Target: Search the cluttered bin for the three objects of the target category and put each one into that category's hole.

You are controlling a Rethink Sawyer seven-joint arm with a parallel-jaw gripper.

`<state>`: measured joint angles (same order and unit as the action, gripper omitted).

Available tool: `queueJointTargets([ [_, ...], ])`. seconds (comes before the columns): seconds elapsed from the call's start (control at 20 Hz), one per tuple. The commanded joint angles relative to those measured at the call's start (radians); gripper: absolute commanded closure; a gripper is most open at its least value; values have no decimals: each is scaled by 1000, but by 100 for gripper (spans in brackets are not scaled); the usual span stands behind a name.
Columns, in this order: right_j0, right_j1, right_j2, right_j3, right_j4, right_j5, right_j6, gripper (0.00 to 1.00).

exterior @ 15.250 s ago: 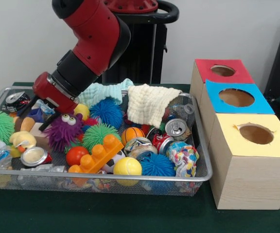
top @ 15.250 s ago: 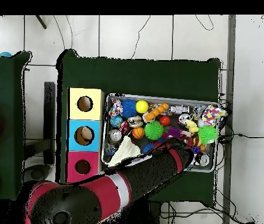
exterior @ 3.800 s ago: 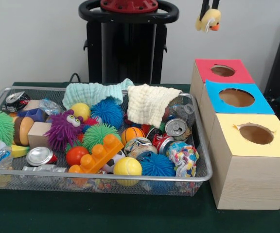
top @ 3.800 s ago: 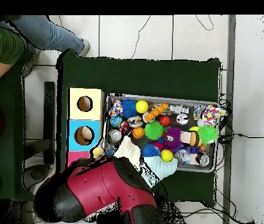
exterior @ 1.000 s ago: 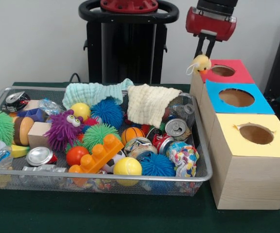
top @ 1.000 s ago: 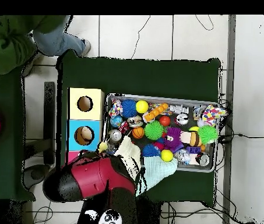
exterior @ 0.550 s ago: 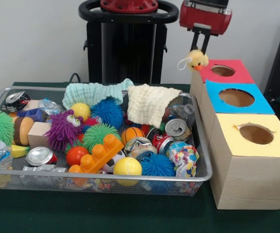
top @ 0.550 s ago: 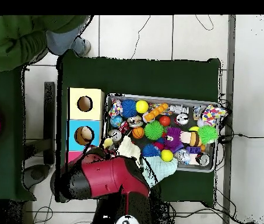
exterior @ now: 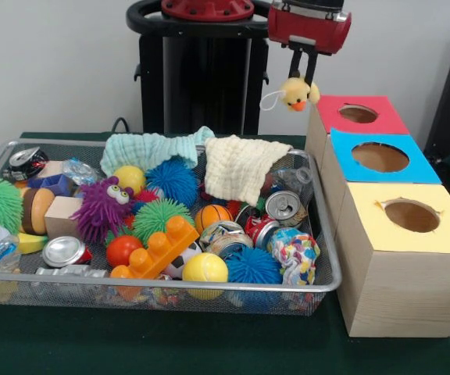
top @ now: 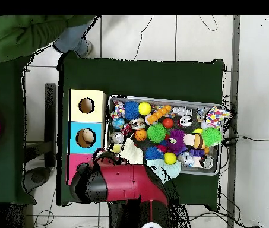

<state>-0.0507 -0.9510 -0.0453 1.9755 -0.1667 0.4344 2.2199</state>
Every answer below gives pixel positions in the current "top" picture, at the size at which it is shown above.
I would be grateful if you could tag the green spiky rubber ball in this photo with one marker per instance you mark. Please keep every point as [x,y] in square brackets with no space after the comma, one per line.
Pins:
[212,136]

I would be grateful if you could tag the cream yellow waffle cloth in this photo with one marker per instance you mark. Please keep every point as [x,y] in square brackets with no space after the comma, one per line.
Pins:
[132,153]

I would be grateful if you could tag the blue spiky rubber ball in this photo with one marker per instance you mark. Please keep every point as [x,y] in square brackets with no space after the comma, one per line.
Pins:
[132,110]
[154,153]

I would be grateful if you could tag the person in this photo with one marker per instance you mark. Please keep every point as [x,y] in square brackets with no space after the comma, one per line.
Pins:
[25,33]

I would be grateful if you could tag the dark green tablecloth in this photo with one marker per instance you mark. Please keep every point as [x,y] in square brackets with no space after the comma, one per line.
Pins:
[143,76]

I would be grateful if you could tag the small yellow duck plush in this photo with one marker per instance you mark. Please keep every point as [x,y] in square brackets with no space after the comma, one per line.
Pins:
[116,148]

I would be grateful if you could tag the small green spiky ball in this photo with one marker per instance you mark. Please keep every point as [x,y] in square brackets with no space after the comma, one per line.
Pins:
[157,133]

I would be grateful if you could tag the silver toy robot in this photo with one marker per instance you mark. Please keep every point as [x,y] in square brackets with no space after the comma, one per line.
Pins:
[182,111]

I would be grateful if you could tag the green covered side table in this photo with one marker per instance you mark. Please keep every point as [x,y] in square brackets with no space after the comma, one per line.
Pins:
[1,166]

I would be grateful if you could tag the clear mesh bin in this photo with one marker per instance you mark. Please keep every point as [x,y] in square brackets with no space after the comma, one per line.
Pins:
[215,164]

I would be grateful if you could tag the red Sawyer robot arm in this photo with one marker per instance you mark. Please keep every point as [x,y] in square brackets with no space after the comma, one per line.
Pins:
[124,183]

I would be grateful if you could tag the mint green waffle cloth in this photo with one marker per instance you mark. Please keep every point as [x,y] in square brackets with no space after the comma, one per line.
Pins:
[165,168]

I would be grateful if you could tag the wooden box with three holes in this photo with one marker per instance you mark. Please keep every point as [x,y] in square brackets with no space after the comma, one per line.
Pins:
[96,128]

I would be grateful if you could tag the orange plastic toy block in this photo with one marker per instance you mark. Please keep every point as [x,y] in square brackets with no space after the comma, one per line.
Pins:
[159,114]

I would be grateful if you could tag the small orange basketball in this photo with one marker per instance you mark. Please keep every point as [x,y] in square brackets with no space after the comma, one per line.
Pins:
[141,135]

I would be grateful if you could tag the yellow smiley ball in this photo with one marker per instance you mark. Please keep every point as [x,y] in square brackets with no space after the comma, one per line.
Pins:
[170,158]

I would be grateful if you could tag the small red orange ball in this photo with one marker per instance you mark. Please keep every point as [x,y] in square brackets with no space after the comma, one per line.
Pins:
[168,123]

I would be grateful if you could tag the purple spiky monster toy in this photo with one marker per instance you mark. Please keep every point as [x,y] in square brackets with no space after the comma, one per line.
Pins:
[177,141]

